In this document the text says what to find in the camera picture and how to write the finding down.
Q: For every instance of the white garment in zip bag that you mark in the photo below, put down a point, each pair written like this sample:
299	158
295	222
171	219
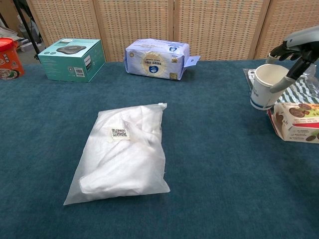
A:
124	159

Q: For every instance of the woven wooden folding screen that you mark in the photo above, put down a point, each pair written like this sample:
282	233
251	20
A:
211	30

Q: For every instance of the small white paper cup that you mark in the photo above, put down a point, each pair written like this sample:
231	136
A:
261	94

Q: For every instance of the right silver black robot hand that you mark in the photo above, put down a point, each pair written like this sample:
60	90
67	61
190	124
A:
306	42

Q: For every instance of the red instant noodle cup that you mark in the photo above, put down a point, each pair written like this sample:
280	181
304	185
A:
10	62

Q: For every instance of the stack of papers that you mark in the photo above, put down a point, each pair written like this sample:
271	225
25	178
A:
5	32

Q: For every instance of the teal speaker product box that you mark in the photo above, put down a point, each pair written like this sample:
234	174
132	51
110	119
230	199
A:
67	64

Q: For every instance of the lavender tissue pack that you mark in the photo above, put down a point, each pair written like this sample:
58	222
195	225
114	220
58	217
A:
154	59

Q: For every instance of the black tripod stand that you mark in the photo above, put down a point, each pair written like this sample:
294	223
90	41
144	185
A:
34	30

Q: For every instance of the striped cloth in clear bag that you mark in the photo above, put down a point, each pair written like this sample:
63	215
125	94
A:
299	94

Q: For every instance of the blue table mat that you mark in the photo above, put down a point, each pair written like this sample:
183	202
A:
224	161

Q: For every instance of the cookie carton box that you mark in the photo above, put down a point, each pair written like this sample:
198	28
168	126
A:
299	124

